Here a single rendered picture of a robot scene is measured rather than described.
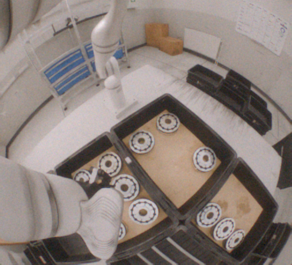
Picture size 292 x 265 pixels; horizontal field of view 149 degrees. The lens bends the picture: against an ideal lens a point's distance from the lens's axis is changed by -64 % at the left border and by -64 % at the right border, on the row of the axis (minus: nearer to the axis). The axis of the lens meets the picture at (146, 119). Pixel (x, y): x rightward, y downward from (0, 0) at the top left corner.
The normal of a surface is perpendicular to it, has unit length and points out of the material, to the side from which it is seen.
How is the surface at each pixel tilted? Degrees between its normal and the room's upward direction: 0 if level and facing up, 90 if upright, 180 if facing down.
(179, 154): 0
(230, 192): 0
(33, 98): 90
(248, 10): 90
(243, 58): 90
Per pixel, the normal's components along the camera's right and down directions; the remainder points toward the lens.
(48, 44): 0.69, 0.57
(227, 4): -0.72, 0.61
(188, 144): -0.07, -0.56
